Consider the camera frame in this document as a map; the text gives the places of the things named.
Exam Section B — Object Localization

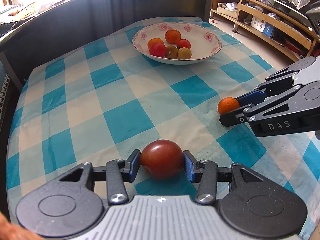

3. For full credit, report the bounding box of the blue white checkered tablecloth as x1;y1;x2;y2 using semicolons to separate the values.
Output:
6;16;320;240

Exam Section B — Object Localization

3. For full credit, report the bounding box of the white storage box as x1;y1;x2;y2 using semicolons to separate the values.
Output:
217;2;238;18

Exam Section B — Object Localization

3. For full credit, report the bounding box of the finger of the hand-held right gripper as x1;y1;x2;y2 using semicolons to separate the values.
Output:
237;66;300;105
219;86;302;127

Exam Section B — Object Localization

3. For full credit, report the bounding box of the red cherry tomato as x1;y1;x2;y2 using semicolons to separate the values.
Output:
177;39;191;50

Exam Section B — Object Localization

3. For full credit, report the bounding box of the dark curved wooden board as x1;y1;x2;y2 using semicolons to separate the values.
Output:
0;0;215;93

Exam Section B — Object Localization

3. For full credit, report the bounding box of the dark red plum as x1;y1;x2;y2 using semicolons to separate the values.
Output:
139;139;184;180

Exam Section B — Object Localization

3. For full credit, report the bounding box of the brown-green kiwi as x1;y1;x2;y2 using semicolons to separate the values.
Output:
165;45;179;59
177;47;192;60

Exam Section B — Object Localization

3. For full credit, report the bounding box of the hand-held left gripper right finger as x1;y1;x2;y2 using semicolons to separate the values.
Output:
183;150;264;204

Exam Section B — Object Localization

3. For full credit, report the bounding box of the woven basket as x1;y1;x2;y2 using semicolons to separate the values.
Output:
15;2;40;14

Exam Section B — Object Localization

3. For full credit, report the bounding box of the small orange mandarin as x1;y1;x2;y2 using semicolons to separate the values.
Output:
164;29;181;44

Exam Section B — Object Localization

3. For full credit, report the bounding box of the blue white box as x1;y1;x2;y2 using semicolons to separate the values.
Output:
250;15;274;37

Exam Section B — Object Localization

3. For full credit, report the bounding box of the person's left hand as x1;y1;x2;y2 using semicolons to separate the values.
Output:
0;214;40;240

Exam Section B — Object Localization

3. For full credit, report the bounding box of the low wooden shelf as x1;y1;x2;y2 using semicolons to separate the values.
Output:
210;0;320;63

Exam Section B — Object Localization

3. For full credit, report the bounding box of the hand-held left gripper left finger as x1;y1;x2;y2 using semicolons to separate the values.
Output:
59;150;140;204

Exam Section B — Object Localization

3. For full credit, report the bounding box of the white floral rimmed bowl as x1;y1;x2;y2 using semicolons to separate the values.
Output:
132;22;222;65

